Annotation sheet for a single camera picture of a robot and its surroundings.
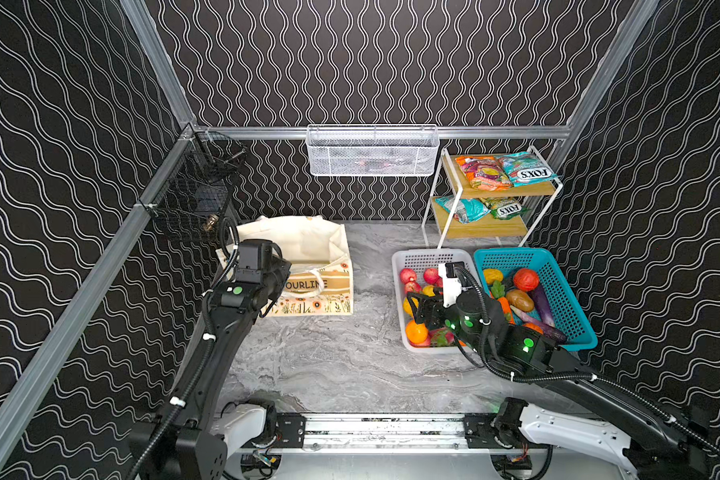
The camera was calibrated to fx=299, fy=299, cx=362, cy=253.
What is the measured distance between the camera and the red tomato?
956mm

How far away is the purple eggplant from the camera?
3.08 feet

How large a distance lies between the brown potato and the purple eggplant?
20 millimetres

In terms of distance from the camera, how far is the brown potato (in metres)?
0.95
